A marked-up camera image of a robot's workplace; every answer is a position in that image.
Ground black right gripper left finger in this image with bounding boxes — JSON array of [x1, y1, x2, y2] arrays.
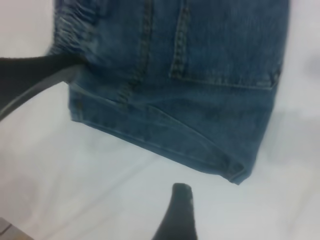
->
[[0, 54, 85, 121]]

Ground blue denim jeans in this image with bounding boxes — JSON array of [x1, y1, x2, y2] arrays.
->
[[48, 0, 291, 187]]

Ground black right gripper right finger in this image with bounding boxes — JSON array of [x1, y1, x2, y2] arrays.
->
[[150, 182, 201, 240]]

